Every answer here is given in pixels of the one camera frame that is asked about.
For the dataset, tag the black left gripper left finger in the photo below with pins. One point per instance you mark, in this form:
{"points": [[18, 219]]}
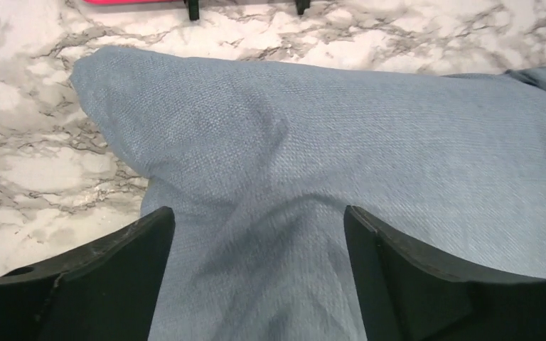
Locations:
{"points": [[105, 290]]}

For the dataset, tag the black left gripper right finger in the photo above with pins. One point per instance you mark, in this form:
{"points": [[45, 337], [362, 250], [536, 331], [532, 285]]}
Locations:
{"points": [[411, 291]]}

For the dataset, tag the blue pillowcase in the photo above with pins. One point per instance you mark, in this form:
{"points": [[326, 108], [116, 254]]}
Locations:
{"points": [[259, 160]]}

